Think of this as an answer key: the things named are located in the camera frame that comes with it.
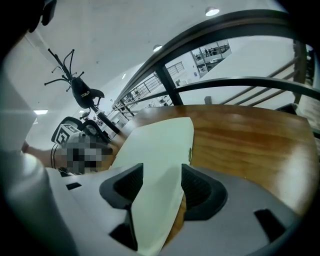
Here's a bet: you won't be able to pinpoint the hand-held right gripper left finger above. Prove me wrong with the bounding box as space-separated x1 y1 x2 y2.
46 163 145 256

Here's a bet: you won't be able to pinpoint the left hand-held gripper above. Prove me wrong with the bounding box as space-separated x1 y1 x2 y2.
51 122 112 156

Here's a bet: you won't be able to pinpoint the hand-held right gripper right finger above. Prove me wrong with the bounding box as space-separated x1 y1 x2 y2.
162 163 301 256

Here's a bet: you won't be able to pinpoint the pale green box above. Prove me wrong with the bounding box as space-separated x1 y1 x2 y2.
111 116 195 256

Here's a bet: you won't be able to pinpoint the person's left forearm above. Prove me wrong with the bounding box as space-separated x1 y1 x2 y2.
21 141 63 167

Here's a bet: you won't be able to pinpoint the black coat rack with cap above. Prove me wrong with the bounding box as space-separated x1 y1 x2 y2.
44 48 121 135

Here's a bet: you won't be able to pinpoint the black hanging bag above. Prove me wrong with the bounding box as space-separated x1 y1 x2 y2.
71 76 105 110

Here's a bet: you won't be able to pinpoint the black metal railing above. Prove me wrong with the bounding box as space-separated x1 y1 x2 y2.
112 9 320 121

